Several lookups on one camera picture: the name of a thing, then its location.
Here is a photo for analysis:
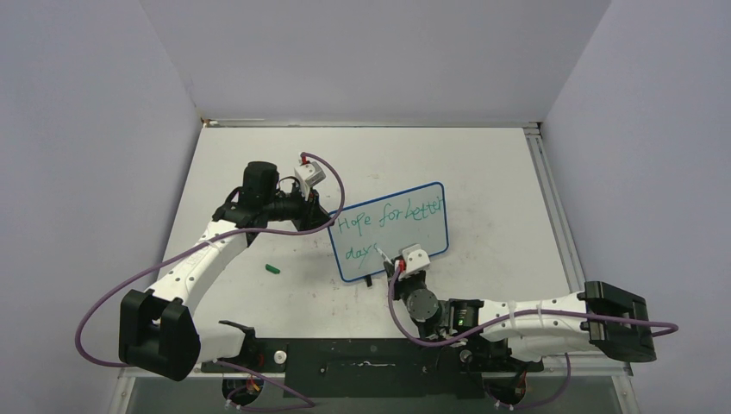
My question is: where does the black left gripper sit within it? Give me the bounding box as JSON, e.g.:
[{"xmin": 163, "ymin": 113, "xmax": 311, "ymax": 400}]
[{"xmin": 263, "ymin": 182, "xmax": 334, "ymax": 235}]

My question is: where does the white whiteboard marker pen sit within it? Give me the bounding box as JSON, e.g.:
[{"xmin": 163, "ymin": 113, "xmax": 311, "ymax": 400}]
[{"xmin": 375, "ymin": 247, "xmax": 395, "ymax": 265}]

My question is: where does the blue framed whiteboard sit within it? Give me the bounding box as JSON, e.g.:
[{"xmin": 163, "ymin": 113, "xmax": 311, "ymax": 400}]
[{"xmin": 328, "ymin": 182, "xmax": 450, "ymax": 282}]

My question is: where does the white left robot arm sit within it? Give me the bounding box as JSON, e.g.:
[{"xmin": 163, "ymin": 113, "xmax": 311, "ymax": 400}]
[{"xmin": 118, "ymin": 155, "xmax": 333, "ymax": 381}]

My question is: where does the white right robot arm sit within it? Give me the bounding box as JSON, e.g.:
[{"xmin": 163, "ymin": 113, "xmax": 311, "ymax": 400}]
[{"xmin": 384, "ymin": 260, "xmax": 657, "ymax": 369}]

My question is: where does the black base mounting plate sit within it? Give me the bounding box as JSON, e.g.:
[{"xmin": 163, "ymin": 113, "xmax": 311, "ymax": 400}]
[{"xmin": 201, "ymin": 338, "xmax": 544, "ymax": 399}]

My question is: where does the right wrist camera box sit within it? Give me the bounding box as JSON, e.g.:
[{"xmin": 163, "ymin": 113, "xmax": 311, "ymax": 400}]
[{"xmin": 400, "ymin": 244, "xmax": 431, "ymax": 277}]

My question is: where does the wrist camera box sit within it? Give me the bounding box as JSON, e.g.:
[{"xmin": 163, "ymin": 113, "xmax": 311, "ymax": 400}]
[
  {"xmin": 400, "ymin": 244, "xmax": 431, "ymax": 277},
  {"xmin": 294, "ymin": 161, "xmax": 326, "ymax": 197}
]

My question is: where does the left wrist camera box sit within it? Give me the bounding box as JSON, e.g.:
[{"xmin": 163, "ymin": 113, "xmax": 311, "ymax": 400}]
[{"xmin": 294, "ymin": 161, "xmax": 326, "ymax": 197}]

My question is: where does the aluminium table edge rail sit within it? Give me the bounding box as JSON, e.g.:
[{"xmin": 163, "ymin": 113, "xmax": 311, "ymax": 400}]
[{"xmin": 202, "ymin": 118, "xmax": 540, "ymax": 129}]

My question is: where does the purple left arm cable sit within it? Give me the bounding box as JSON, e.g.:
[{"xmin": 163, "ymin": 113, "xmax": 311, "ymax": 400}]
[{"xmin": 74, "ymin": 152, "xmax": 346, "ymax": 412}]

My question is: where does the aluminium frame rail right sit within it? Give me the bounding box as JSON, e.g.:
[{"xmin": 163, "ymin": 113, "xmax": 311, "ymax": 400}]
[{"xmin": 523, "ymin": 123, "xmax": 585, "ymax": 292}]

